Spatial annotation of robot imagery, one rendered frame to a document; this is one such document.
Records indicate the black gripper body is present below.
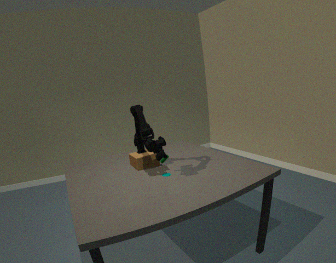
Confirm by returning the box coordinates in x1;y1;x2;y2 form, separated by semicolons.
153;147;166;161

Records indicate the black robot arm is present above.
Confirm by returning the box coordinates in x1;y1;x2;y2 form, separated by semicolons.
130;105;166;153

